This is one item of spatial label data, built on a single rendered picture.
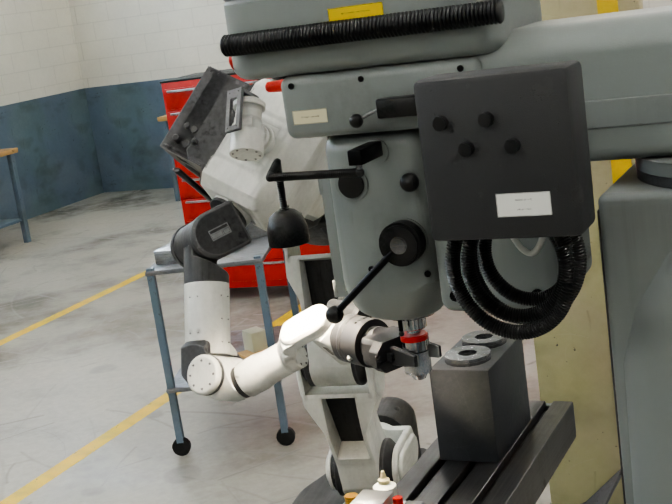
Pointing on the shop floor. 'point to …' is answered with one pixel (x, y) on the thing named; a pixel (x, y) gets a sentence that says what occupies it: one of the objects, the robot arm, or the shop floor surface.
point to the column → (640, 323)
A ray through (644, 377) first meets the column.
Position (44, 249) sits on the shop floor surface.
